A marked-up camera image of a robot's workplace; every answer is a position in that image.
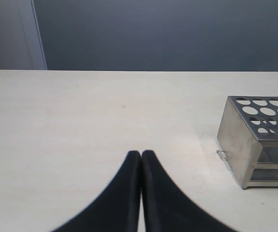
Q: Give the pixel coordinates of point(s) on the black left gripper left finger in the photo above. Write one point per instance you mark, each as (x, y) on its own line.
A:
(117, 208)

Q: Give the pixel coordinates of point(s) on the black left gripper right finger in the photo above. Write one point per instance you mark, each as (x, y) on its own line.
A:
(166, 207)

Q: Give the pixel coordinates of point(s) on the stainless steel test tube rack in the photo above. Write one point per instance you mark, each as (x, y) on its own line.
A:
(248, 136)

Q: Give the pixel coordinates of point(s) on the small clear plastic clip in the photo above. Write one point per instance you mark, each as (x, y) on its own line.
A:
(222, 155)

